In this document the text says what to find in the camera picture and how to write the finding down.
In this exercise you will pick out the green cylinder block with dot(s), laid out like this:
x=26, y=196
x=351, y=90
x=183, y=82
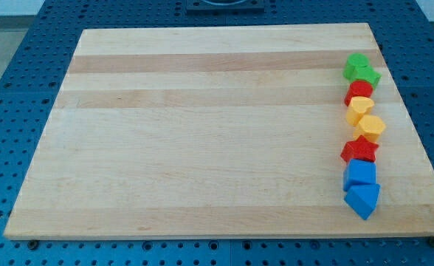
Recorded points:
x=353, y=61

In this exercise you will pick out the red cylinder block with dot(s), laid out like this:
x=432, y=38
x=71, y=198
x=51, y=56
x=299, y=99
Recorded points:
x=358, y=88

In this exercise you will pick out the yellow heart block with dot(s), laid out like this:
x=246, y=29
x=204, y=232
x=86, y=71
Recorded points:
x=357, y=108

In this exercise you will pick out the wooden board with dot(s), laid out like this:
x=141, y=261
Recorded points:
x=217, y=133

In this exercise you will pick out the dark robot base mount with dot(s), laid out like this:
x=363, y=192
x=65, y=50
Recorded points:
x=223, y=6

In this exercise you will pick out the red star block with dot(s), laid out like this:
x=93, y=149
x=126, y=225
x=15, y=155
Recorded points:
x=359, y=149

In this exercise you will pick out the green star block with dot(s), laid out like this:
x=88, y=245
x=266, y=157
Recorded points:
x=366, y=73

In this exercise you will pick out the blue triangle block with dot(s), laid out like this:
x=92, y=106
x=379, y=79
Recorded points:
x=363, y=199

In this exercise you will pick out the yellow hexagon block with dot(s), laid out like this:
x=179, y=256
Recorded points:
x=370, y=127

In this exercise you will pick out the blue cube block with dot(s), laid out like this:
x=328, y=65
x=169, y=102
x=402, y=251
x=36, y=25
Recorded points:
x=358, y=172

